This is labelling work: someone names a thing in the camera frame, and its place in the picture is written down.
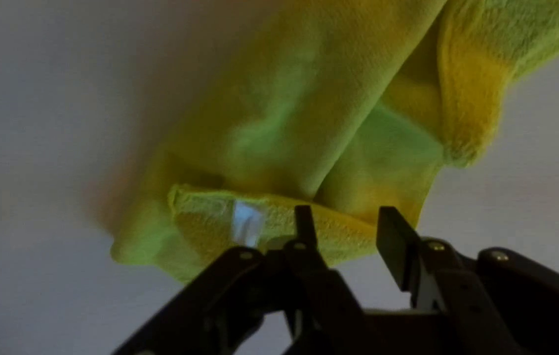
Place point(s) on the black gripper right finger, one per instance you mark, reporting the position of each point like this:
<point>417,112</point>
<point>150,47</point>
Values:
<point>448,288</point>

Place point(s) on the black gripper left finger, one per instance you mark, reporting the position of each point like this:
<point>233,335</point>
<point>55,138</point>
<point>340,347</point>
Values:
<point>304,282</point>

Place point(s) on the yellow-green towel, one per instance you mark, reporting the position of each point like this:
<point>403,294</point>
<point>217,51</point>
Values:
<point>304,104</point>

